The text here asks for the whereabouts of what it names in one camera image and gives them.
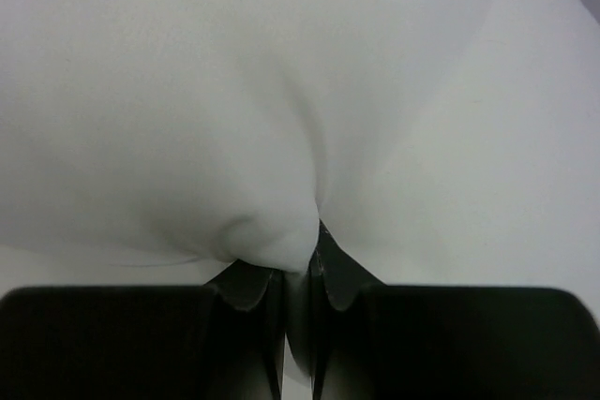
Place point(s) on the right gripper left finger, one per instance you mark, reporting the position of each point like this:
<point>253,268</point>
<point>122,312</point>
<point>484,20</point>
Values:
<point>223,339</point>

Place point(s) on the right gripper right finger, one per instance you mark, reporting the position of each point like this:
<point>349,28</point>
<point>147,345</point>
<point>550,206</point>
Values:
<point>370,340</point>

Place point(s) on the white pillow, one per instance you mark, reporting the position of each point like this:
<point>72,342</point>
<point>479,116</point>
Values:
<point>440,141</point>

